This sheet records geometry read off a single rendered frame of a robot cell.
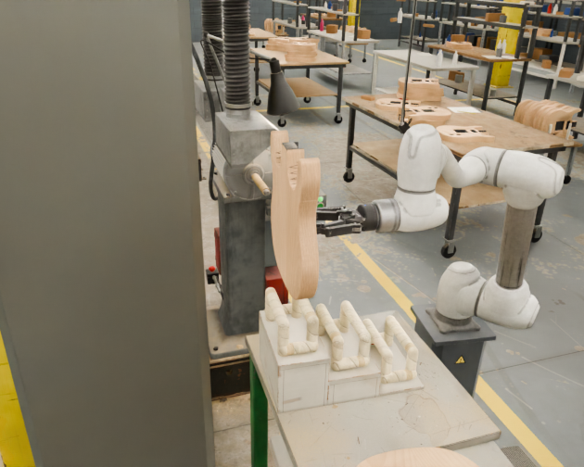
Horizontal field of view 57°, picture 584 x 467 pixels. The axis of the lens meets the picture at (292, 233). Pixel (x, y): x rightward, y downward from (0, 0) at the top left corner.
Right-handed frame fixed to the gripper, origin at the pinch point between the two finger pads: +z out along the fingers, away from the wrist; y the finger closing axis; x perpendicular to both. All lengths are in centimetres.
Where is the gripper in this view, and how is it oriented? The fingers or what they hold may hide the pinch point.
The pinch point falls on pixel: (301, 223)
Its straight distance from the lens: 143.8
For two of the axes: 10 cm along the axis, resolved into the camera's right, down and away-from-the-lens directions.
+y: -2.5, -4.3, 8.7
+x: 0.1, -9.0, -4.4
